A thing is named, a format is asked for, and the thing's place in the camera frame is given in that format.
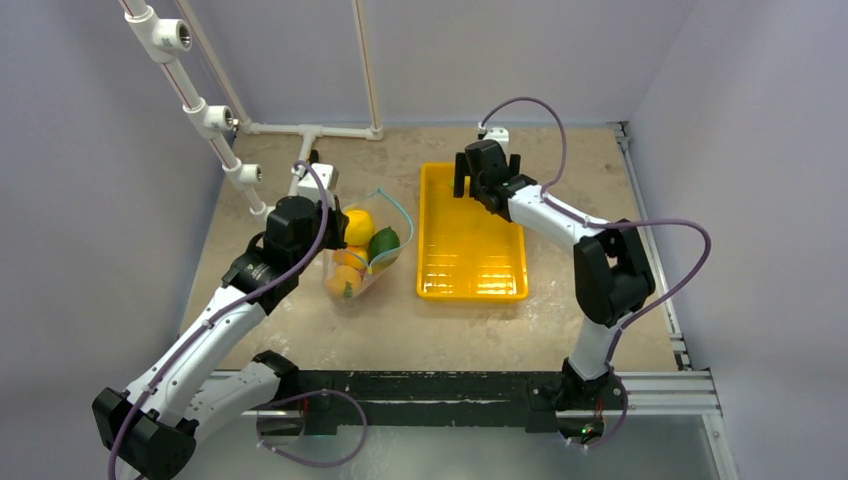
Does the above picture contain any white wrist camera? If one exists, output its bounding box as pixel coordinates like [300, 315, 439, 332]
[289, 162, 339, 203]
[477, 122, 510, 157]

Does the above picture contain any yellow lemon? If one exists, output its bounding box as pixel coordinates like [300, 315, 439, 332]
[344, 209, 376, 246]

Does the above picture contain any clear zip top bag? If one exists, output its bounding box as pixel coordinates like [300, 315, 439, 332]
[322, 188, 414, 304]

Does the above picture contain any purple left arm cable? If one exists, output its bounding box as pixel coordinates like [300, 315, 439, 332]
[105, 158, 333, 480]

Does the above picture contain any white pvc pipe frame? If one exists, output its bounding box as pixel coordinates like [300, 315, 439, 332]
[120, 0, 384, 222]

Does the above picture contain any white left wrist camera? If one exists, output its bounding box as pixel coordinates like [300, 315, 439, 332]
[289, 162, 339, 203]

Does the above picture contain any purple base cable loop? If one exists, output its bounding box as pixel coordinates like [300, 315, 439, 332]
[255, 389, 368, 470]

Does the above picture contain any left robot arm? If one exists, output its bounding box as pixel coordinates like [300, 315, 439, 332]
[92, 194, 347, 479]

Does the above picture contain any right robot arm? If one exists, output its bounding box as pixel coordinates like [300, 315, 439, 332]
[454, 139, 656, 407]

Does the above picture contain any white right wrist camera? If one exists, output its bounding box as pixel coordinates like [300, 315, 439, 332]
[477, 122, 510, 157]

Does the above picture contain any yellow plastic tray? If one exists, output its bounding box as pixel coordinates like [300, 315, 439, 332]
[416, 163, 529, 303]

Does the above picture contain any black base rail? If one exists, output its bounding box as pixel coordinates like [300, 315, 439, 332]
[235, 349, 627, 439]

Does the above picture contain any green avocado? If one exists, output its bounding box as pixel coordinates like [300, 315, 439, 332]
[367, 227, 401, 263]

